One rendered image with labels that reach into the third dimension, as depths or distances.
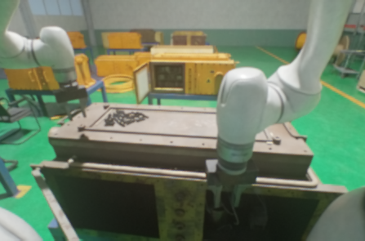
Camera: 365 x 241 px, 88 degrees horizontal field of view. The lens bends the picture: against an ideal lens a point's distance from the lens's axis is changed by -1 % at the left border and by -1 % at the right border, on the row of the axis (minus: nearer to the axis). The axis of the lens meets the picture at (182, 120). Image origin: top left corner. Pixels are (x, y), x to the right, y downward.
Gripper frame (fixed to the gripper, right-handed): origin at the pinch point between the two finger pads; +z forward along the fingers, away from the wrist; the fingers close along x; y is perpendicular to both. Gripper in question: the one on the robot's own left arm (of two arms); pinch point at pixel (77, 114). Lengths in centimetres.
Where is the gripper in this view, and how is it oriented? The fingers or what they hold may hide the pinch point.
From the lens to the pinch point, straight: 105.6
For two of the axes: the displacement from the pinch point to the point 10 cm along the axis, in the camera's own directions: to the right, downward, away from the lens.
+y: -6.1, -3.7, 7.0
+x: -7.9, 2.9, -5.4
